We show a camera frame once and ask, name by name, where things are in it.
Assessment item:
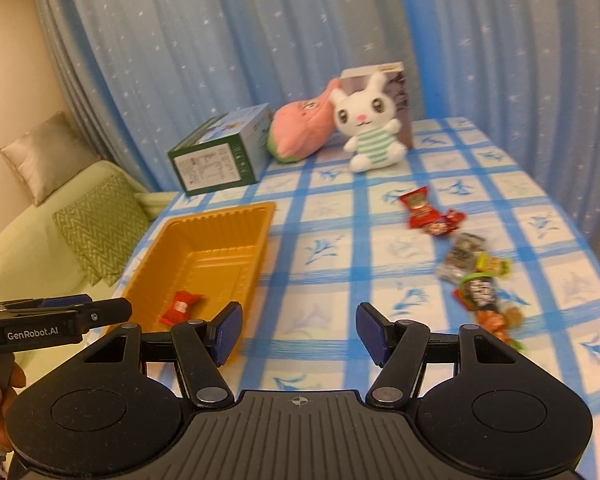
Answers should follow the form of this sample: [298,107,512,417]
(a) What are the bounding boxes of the blue star curtain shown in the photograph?
[29,0,600,266]

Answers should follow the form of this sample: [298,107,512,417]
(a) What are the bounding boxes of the large red snack packet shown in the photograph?
[399,186,444,230]

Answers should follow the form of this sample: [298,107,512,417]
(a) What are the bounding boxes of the clear nut bar packet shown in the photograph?
[437,232,489,284]

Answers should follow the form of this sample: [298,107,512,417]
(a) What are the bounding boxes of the green and white cardboard box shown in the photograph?
[168,104,274,197]

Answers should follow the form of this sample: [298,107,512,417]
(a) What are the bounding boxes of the dark snack packet green edge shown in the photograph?
[453,272,502,312]

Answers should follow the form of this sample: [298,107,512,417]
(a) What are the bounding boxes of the orange-red nut snack packet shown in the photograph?
[474,305,527,349]

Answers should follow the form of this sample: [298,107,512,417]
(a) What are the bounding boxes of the orange plastic tray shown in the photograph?
[111,201,277,362]

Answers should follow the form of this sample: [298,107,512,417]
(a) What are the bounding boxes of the white bunny plush toy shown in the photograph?
[328,71,407,174]

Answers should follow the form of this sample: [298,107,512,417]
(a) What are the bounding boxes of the grey cardboard box plant print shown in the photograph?
[340,62,415,150]

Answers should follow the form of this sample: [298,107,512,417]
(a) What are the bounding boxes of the pink plush toy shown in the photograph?
[267,77,342,164]

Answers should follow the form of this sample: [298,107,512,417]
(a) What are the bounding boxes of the green covered sofa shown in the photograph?
[0,159,181,378]

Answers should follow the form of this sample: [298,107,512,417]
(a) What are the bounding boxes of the small red wrapped candy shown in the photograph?
[422,209,467,237]

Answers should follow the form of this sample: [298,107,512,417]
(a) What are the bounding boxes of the blue checked tablecloth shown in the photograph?
[105,117,600,423]

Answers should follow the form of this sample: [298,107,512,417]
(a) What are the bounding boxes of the green yellow wrapped candy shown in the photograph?
[472,254,514,279]

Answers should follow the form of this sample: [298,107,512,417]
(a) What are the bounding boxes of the green zigzag cushion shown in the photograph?
[52,172,151,289]

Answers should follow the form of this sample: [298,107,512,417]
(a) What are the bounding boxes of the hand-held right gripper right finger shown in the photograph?
[356,302,520,409]

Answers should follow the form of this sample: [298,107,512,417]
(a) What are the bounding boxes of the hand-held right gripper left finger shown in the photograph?
[82,302,244,409]

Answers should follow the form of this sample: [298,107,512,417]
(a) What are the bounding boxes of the beige cushion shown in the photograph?
[0,111,102,206]

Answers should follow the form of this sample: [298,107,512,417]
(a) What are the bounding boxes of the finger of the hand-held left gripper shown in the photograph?
[37,295,94,310]
[76,298,132,334]

